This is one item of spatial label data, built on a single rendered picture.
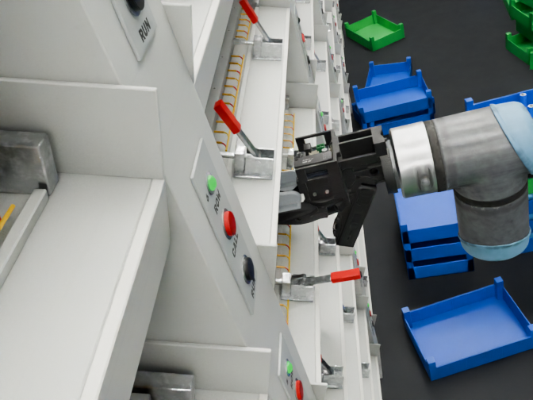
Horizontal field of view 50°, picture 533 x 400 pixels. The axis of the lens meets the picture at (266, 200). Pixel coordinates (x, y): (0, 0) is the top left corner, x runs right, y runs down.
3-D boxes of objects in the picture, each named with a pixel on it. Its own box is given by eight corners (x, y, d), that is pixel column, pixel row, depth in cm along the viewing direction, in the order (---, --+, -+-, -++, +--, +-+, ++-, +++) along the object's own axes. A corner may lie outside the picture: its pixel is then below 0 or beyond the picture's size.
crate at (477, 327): (500, 294, 171) (500, 275, 166) (538, 347, 155) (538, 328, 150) (404, 325, 171) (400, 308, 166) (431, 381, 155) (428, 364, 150)
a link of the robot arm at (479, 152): (549, 191, 68) (548, 122, 62) (442, 213, 71) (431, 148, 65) (524, 146, 76) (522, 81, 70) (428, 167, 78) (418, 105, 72)
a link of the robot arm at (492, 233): (525, 209, 84) (523, 140, 77) (535, 268, 76) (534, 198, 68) (458, 214, 87) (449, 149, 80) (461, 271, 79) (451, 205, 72)
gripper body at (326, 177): (289, 137, 75) (381, 115, 72) (306, 187, 80) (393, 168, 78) (289, 173, 69) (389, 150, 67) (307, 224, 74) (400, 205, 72)
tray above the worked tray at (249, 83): (288, 33, 97) (294, -52, 88) (270, 323, 51) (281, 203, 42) (168, 25, 97) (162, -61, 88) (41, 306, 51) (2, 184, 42)
